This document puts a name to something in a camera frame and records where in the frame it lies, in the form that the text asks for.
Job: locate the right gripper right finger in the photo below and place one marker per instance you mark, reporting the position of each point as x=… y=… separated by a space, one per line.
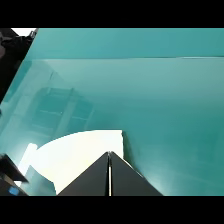
x=128 y=181

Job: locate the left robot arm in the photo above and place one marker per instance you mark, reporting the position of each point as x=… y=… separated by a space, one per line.
x=11 y=186

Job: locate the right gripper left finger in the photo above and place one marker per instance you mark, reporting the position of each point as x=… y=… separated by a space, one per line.
x=95 y=180

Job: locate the cream T-shirt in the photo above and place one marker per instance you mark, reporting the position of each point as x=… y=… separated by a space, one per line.
x=83 y=150

